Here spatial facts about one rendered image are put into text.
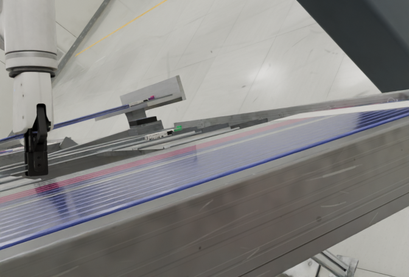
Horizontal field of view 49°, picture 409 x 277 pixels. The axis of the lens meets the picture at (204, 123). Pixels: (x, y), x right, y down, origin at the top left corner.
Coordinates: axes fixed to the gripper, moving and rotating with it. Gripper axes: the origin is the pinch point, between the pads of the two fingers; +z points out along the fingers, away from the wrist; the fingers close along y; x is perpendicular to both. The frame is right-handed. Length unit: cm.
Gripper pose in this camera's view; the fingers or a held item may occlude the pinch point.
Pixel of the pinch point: (36, 163)
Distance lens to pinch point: 82.3
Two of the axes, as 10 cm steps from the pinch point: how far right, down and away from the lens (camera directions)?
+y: 5.5, -0.7, -8.3
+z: 0.6, 10.0, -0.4
